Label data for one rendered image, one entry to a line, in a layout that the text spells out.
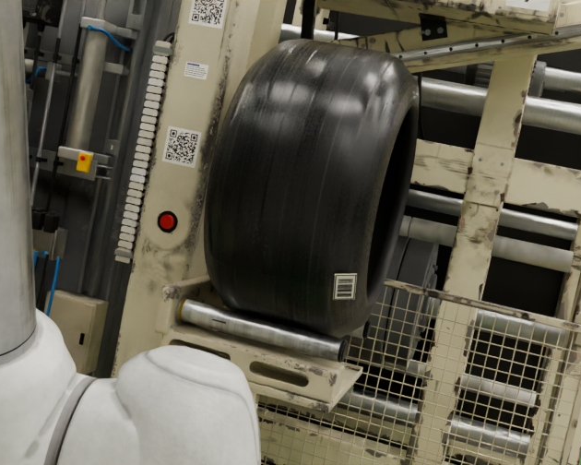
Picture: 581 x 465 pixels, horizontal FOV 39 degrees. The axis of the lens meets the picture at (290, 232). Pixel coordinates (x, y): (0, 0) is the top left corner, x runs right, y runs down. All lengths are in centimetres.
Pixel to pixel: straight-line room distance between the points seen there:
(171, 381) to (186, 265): 97
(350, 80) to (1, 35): 97
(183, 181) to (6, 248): 105
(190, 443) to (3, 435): 17
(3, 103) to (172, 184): 111
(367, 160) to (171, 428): 80
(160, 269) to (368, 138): 56
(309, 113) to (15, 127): 87
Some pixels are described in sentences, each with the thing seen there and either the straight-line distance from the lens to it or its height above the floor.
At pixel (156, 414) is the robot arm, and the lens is 77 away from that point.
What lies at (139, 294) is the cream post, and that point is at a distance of 178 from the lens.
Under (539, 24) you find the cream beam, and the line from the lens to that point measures 193.
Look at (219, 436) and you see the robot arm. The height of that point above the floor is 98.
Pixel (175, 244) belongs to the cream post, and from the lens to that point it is 174.
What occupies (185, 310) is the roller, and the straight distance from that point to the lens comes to 166.
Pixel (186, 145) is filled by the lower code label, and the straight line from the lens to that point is 173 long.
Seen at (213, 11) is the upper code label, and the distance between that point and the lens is 175.
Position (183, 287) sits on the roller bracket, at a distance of 167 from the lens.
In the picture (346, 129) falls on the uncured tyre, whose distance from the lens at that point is 145.
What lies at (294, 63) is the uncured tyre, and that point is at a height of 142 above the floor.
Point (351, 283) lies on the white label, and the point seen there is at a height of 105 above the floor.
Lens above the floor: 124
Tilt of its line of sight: 5 degrees down
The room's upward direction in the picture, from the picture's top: 12 degrees clockwise
